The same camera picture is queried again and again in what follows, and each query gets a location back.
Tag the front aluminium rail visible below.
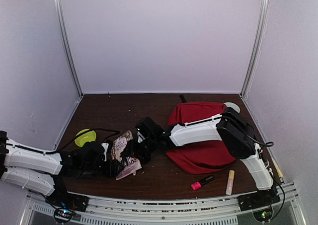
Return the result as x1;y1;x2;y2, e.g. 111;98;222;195
18;183;308;225

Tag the pale yellow highlighter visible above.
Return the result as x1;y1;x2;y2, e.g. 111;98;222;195
225;170;235;195

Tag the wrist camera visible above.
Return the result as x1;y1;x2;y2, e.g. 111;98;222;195
101;140;113;161
137;131;146;144

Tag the left aluminium frame post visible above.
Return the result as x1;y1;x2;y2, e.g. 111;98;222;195
53;0;83;98

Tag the pink black highlighter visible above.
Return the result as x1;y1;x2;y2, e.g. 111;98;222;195
191;175;214;191

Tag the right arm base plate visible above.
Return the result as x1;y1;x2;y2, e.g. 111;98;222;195
238;190;280;212

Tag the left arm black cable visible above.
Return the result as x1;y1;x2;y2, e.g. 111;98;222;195
49;128;122;153

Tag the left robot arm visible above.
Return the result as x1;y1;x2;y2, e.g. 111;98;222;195
0;131;124;207

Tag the right aluminium frame post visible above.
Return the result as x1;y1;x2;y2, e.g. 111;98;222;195
240;0;270;99

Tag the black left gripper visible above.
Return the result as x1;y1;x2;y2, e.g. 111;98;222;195
81;159;124;178

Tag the lime green bowl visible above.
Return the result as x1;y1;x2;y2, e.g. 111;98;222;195
74;129;97;147

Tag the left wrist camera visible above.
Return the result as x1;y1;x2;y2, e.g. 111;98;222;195
101;140;113;161

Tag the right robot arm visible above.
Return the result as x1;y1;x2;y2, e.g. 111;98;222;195
132;107;278;206

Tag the aluminium frame post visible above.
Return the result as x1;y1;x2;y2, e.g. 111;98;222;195
53;0;83;98
240;0;270;99

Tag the red student backpack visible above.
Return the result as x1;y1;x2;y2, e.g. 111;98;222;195
166;102;236;174

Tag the pink illustrated paperback book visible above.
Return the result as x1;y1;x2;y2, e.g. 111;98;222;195
111;131;142;180

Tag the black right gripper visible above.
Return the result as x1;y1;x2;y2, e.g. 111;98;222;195
121;137;158;165

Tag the pale blue ceramic bowl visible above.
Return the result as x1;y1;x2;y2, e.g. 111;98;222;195
224;102;240;113

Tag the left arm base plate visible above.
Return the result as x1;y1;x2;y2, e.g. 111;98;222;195
45;193;89;212

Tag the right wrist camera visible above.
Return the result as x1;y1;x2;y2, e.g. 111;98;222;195
137;131;146;144

